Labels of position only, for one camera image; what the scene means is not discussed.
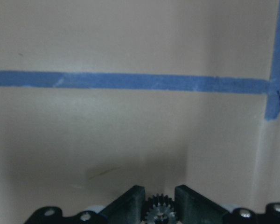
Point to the small black gear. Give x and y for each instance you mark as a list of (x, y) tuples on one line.
[(160, 210)]

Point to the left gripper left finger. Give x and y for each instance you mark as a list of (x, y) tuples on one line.
[(127, 209)]

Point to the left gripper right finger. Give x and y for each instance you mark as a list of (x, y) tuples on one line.
[(193, 208)]

